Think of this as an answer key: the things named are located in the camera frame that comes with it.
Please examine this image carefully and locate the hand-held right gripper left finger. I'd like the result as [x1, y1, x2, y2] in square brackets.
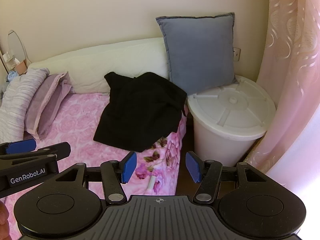
[50, 151, 138, 204]

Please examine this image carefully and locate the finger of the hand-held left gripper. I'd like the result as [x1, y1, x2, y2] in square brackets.
[0, 142, 72, 167]
[0, 138, 37, 156]

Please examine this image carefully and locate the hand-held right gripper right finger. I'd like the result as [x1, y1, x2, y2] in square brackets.
[185, 151, 269, 203]

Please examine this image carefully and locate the black garment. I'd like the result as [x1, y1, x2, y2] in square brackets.
[93, 72, 188, 153]

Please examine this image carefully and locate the person's left hand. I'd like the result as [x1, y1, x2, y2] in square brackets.
[0, 202, 10, 240]

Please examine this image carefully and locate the small white tube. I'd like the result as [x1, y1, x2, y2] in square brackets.
[147, 175, 156, 193]

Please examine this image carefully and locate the pink floral blanket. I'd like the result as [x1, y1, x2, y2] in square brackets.
[0, 92, 188, 207]

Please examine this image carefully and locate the white plastic bucket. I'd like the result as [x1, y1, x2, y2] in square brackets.
[192, 110, 266, 168]

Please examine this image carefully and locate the purple pillow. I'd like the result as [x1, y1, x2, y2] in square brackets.
[24, 71, 75, 141]

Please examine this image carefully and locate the lilac striped quilt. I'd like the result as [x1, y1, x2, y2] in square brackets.
[0, 67, 50, 144]

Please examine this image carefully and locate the white bucket lid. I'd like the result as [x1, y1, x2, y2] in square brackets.
[187, 75, 277, 137]

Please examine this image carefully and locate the long cream bolster pillow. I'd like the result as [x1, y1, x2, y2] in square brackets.
[28, 37, 171, 94]

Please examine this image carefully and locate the oval mirror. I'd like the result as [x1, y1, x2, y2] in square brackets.
[7, 30, 27, 64]

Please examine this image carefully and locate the grey-blue cushion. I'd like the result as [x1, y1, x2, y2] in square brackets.
[155, 12, 239, 96]

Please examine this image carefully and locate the pink patterned curtain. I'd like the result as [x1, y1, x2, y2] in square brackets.
[246, 0, 320, 180]

